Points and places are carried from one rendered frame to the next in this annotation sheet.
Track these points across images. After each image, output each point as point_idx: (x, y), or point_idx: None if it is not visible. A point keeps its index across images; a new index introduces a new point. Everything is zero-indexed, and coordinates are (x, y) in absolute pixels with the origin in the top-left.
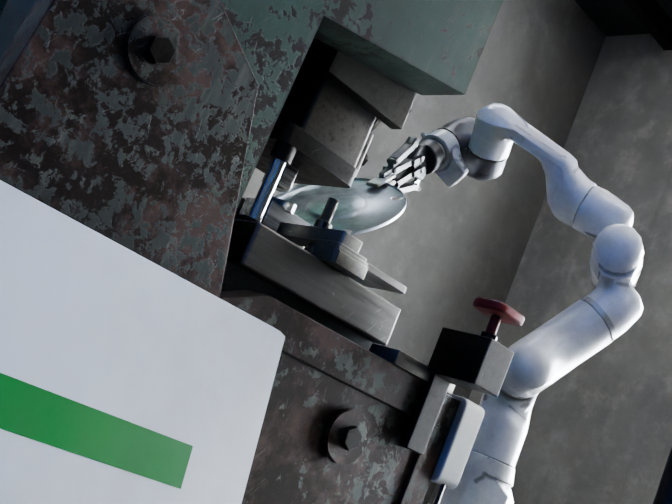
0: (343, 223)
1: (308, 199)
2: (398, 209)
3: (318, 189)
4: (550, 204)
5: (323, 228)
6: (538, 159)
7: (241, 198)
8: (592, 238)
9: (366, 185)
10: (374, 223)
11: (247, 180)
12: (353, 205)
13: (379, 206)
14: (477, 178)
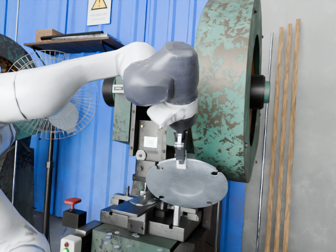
0: (169, 193)
1: (208, 187)
2: (150, 175)
3: (213, 179)
4: (61, 110)
5: (124, 194)
6: (90, 81)
7: (136, 193)
8: (6, 125)
9: (189, 164)
10: (153, 187)
11: (137, 189)
12: (175, 182)
13: (163, 177)
14: (143, 105)
